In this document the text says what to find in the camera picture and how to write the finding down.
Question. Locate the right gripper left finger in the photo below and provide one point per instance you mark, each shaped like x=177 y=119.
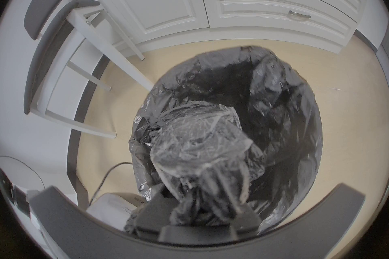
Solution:
x=153 y=212

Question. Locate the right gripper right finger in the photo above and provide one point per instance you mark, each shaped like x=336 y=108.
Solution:
x=247 y=220

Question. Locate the black plastic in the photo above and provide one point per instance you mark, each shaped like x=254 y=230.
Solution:
x=212 y=191

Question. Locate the clear printed wrapper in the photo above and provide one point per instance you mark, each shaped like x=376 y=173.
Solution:
x=194 y=136

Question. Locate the black plastic bag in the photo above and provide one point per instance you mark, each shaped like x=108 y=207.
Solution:
x=282 y=130

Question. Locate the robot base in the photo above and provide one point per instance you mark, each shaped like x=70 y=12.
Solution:
x=112 y=209

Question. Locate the white wardrobe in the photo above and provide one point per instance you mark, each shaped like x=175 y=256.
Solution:
x=258 y=2

